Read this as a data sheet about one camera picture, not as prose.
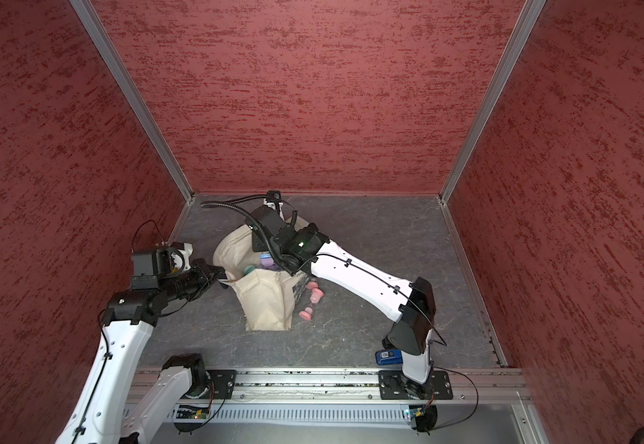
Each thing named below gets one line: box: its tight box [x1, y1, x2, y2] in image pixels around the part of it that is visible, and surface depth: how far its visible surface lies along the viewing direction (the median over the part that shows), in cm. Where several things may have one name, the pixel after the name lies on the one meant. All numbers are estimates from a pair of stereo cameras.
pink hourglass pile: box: [298, 280, 325, 321], surface depth 91 cm
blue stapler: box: [374, 349, 404, 366], surface depth 78 cm
